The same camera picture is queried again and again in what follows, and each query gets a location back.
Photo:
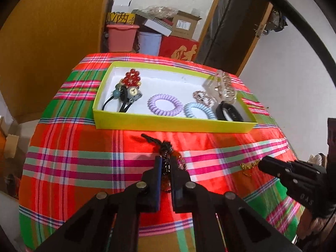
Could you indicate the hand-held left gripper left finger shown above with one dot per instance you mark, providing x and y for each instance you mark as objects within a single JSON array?
[{"x": 157, "y": 189}]

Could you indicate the white striped box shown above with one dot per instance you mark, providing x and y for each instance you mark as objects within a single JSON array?
[{"x": 157, "y": 27}]

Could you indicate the black wristband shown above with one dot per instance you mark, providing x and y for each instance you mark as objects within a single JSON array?
[{"x": 219, "y": 111}]

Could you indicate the person's right hand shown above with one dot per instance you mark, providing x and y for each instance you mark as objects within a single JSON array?
[{"x": 317, "y": 223}]

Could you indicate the rhinestone buckle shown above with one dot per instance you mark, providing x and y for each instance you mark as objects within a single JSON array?
[{"x": 196, "y": 95}]

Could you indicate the wooden cabinet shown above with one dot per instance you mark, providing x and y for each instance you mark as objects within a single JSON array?
[{"x": 52, "y": 44}]

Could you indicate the brown cardboard shipping box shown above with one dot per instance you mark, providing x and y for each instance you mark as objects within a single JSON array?
[{"x": 183, "y": 27}]

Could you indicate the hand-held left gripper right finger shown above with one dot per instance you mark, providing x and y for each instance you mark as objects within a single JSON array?
[{"x": 174, "y": 191}]

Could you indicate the dark door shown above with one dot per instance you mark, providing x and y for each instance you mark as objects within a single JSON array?
[{"x": 231, "y": 31}]

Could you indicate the lavender plastic bucket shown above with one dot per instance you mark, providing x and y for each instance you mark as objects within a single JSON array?
[{"x": 148, "y": 43}]

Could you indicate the wooden door frame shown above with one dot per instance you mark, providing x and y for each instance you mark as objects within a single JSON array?
[{"x": 212, "y": 13}]

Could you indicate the yellow round tin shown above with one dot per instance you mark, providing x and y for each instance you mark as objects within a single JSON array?
[{"x": 120, "y": 18}]

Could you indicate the pink plastic bin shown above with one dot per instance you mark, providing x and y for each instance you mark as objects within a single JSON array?
[{"x": 120, "y": 39}]

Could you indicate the clear hair claw clip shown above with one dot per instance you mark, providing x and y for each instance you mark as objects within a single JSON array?
[{"x": 225, "y": 86}]

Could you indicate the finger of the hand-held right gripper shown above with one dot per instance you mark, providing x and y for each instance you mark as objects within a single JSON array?
[
  {"x": 275, "y": 169},
  {"x": 288, "y": 166}
]

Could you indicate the plaid tablecloth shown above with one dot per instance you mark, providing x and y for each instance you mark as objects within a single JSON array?
[{"x": 78, "y": 149}]

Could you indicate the red gift box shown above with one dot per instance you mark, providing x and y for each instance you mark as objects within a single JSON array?
[{"x": 178, "y": 46}]

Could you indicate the clear plastic bag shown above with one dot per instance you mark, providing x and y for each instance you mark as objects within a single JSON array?
[{"x": 160, "y": 11}]

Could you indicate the yellow-green cardboard box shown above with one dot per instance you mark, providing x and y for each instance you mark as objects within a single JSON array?
[{"x": 170, "y": 123}]

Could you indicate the small cardboard box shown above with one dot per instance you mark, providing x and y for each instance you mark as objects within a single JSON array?
[{"x": 11, "y": 141}]

